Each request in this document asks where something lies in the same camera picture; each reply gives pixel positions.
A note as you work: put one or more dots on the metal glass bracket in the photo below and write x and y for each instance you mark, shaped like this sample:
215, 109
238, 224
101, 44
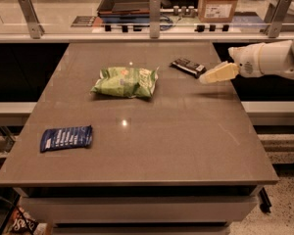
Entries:
274, 19
34, 26
155, 6

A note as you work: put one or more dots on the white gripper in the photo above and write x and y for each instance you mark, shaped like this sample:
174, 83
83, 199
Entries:
248, 61

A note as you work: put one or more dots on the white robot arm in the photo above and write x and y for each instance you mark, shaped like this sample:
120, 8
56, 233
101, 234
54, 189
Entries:
277, 58

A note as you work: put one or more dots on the red snack bag on floor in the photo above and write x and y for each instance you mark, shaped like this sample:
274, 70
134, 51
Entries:
21, 223

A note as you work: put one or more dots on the left metal glass bracket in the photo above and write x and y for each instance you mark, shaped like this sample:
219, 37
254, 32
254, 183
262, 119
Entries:
34, 26

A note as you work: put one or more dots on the black rxbar chocolate bar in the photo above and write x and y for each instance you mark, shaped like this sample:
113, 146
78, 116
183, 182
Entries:
189, 67

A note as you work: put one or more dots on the middle metal glass bracket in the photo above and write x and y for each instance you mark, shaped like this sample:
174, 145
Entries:
155, 6

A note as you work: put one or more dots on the white drawer cabinet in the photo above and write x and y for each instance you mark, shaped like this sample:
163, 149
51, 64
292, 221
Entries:
206, 215

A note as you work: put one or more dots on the dark open tray box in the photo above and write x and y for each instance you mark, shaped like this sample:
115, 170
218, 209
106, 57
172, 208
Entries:
123, 7

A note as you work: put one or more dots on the blue snack bar wrapper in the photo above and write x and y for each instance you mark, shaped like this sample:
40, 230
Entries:
66, 138

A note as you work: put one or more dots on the green chip bag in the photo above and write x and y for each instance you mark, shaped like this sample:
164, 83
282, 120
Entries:
126, 82

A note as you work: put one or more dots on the glass barrier panel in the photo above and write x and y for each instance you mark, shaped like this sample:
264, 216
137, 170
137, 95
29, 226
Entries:
88, 16

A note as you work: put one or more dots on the right metal glass bracket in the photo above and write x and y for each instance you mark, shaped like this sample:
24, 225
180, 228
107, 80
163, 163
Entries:
274, 19

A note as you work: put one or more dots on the brown cardboard box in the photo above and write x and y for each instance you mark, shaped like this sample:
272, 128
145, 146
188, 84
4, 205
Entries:
216, 11

